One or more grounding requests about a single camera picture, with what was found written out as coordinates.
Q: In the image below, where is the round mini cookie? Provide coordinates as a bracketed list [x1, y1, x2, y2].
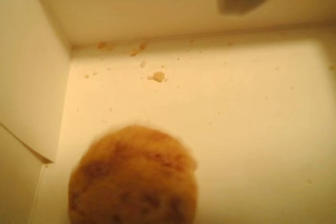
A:
[67, 124, 199, 224]

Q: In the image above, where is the white cardboard box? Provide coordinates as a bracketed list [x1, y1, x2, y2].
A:
[0, 0, 336, 224]

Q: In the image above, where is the small cookie crumb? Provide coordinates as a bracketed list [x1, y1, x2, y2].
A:
[147, 71, 168, 83]

